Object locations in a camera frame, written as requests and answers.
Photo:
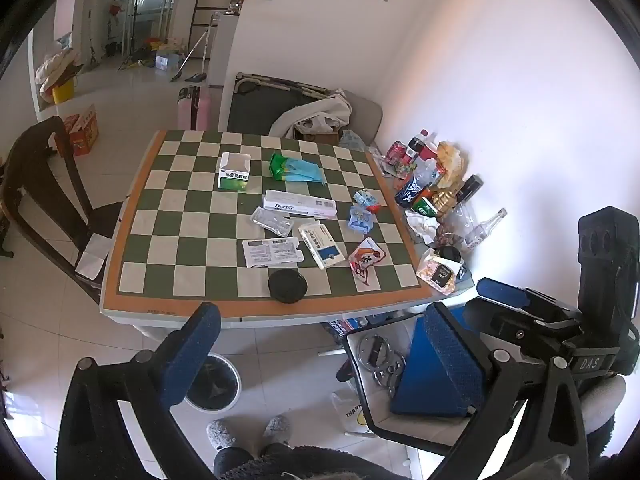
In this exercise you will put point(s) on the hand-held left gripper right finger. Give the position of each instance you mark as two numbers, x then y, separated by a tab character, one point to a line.
457	360

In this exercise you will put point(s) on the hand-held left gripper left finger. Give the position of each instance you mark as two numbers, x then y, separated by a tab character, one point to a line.
192	355

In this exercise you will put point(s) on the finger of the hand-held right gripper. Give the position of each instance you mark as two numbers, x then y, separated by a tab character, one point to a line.
492	316
500	290

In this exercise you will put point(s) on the white trash bin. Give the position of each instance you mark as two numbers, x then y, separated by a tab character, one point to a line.
216	385

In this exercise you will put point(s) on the blue cartoon tissue packet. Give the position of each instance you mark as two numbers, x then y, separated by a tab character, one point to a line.
360	217

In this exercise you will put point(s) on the green white medicine box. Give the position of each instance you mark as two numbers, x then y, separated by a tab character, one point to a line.
232	180

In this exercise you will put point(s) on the person's right forearm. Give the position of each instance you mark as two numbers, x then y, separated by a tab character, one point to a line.
600	400

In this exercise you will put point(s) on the clear glass bottle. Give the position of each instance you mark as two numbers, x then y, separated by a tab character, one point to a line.
482	230

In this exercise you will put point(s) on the black round jar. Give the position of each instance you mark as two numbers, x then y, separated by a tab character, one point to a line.
447	254

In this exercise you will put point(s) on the pink food packet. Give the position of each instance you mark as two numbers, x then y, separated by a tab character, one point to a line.
435	272

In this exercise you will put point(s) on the silver metal rings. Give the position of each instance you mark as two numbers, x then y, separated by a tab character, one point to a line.
377	355

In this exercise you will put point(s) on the grey fuzzy slipper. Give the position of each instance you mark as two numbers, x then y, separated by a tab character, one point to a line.
277	427
220	432

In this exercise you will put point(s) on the crumpled white tissue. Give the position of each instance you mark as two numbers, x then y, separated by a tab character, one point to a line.
420	225

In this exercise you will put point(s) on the amber glass bottle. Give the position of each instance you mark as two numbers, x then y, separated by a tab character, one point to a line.
445	200

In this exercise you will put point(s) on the black round lid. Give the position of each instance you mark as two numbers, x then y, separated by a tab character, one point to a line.
287	286

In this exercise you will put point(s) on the blue printed carton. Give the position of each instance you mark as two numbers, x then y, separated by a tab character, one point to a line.
345	326

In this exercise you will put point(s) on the yellow smiley plastic bag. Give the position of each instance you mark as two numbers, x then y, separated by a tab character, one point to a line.
350	412

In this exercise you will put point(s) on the flat white printed carton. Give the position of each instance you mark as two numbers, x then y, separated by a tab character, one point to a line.
267	252

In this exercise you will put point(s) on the blue drink can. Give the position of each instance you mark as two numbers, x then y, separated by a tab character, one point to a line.
407	192

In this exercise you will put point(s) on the red white snack wrapper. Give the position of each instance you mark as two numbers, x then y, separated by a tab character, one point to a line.
365	260

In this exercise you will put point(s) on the white paper sheet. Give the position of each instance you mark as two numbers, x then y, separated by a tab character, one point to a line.
92	260

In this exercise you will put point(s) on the clear water bottle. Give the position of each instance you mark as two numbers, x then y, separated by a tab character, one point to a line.
426	172

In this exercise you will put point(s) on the bread bag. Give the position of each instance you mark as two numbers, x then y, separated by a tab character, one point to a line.
450	160

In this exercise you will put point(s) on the green white checkered table mat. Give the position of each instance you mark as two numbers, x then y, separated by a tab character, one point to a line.
200	210

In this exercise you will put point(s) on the clear plastic blister tray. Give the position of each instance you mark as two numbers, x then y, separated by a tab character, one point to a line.
272	221

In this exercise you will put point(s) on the red white carton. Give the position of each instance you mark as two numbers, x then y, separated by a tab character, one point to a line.
430	150

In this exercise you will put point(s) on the colourful snack packet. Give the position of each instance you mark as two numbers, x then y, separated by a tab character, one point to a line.
400	169

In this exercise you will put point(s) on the small blue red packet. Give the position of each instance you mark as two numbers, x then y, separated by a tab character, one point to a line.
366	199

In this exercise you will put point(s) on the cola bottle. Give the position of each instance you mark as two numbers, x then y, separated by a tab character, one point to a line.
415	145

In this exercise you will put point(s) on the white blue label medicine box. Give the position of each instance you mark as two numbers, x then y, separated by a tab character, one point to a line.
320	245

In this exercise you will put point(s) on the red soda can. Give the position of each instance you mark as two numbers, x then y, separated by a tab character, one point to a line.
397	151

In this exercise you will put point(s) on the long white toothpaste box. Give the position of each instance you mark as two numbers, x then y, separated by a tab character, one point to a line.
295	203

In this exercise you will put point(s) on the clear plastic bag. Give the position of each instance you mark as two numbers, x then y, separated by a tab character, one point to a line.
352	140

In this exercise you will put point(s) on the green blue plastic wrapper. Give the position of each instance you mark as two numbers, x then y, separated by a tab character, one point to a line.
300	170

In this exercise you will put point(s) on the grey padded chair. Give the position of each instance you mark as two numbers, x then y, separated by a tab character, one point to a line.
367	112

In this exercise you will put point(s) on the brown cardboard box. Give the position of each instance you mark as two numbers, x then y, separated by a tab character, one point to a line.
322	137

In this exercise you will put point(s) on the pink suitcase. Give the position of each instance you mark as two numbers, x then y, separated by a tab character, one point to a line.
197	110

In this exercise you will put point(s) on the dark wooden chair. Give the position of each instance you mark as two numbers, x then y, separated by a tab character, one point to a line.
30	170

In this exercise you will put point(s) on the red orange cardboard box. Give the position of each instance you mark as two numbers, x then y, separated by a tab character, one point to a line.
82	132

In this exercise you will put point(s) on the white clothing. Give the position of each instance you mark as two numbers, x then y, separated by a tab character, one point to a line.
325	110

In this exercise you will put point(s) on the dark folding bed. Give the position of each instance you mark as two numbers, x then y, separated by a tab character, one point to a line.
255	110

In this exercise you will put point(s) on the broom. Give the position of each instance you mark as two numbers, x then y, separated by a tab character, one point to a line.
176	77

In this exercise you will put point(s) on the yellow bin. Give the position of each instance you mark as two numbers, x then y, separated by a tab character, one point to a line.
63	94

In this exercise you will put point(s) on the white cabinet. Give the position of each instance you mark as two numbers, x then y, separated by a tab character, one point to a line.
222	50

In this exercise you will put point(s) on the coat rack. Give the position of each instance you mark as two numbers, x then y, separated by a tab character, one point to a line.
134	15

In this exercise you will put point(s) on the black frame chair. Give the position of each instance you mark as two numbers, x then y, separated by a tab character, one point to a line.
400	425

